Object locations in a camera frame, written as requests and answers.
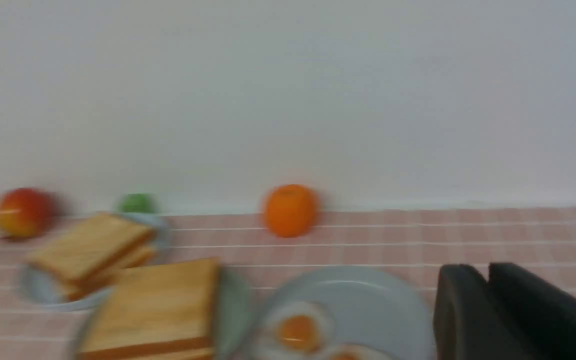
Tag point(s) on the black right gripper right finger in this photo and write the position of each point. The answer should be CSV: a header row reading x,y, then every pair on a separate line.
x,y
544,314

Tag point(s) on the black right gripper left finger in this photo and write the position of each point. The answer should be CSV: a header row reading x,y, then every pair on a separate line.
x,y
470,323

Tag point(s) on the pink checkered tablecloth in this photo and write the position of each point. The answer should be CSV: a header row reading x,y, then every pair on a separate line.
x,y
411,244

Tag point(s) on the grey egg plate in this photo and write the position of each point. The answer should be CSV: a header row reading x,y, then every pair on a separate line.
x,y
367,306

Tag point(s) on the left fried egg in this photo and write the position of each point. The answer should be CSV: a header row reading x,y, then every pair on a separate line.
x,y
295,331

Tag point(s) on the orange fruit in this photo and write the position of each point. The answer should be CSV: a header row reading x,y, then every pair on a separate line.
x,y
290,211

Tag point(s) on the teal centre plate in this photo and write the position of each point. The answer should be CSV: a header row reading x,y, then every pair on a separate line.
x,y
232,318

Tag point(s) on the green cube block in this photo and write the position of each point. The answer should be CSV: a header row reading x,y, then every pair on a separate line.
x,y
136,203

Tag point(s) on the blue-grey bread plate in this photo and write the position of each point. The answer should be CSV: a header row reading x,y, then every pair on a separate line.
x,y
45,290

